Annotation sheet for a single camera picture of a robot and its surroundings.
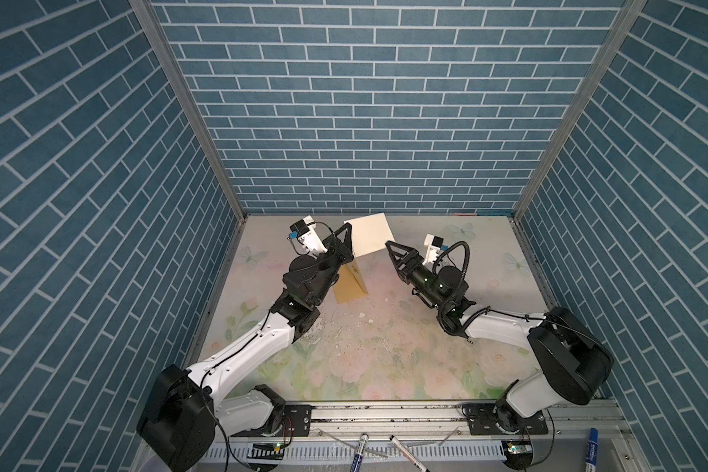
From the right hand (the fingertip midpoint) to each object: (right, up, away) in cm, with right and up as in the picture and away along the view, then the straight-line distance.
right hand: (384, 246), depth 76 cm
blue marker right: (+49, -49, -7) cm, 69 cm away
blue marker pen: (-7, -50, -9) cm, 51 cm away
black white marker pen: (+6, -49, -7) cm, 50 cm away
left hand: (-7, +5, -7) cm, 11 cm away
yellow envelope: (-10, -13, +24) cm, 29 cm away
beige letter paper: (-4, +3, -1) cm, 5 cm away
